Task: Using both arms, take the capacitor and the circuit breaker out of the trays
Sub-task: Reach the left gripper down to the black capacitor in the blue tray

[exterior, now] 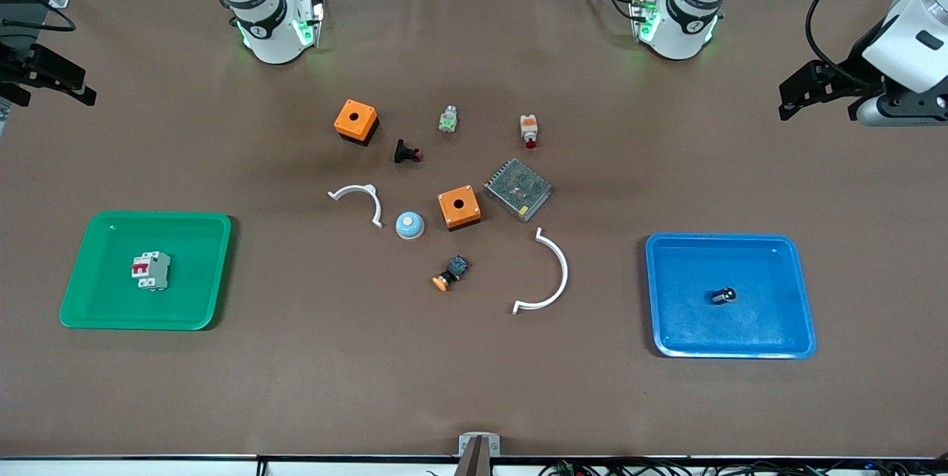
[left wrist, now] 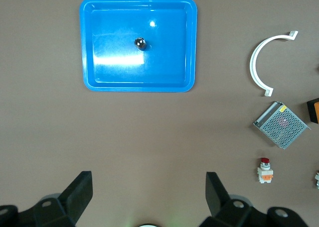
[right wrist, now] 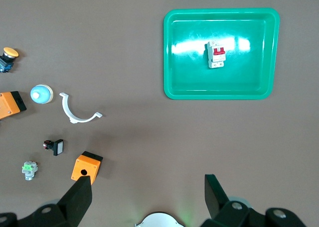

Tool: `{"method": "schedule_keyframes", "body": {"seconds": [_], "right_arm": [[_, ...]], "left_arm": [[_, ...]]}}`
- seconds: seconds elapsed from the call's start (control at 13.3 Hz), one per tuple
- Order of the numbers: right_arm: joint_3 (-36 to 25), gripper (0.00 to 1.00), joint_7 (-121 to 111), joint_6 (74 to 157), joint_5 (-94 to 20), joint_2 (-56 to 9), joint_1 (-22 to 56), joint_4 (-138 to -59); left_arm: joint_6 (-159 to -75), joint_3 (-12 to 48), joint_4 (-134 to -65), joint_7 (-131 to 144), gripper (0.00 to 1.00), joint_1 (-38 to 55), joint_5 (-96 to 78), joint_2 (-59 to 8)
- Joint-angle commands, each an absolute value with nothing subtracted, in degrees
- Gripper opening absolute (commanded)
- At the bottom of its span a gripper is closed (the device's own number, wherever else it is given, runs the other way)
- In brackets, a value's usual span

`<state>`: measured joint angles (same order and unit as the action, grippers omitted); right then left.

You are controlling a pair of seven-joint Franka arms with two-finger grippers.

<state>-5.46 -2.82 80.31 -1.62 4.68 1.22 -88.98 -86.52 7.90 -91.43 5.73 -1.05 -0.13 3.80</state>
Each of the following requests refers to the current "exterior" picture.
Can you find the white circuit breaker red switch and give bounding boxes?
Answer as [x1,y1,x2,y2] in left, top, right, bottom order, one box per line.
[131,250,172,292]

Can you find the green plastic tray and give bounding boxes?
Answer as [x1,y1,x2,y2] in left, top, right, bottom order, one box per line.
[59,210,233,332]

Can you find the blue plastic tray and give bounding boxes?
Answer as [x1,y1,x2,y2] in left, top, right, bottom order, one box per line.
[644,232,818,360]

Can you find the metal mesh power supply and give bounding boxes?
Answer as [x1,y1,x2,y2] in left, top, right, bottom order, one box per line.
[484,158,553,224]

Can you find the large white curved clamp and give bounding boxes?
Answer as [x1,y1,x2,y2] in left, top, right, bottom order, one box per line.
[512,227,570,315]

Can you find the small white curved clamp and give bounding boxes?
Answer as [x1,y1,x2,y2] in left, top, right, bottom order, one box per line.
[327,184,384,229]

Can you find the light blue dome buzzer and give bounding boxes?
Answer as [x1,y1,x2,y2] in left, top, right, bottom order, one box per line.
[395,211,426,241]

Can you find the orange push button blue base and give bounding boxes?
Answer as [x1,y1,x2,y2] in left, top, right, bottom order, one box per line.
[432,255,470,292]

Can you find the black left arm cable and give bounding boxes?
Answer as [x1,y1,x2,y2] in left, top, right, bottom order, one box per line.
[805,0,913,86]

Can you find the orange button enclosure box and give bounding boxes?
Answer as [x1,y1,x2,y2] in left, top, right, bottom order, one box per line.
[333,98,380,147]
[437,184,482,232]

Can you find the black cable bundle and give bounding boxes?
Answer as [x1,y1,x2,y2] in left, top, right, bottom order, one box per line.
[537,460,948,476]

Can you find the grey metal camera bracket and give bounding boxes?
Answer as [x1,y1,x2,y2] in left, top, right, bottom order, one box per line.
[458,432,501,476]

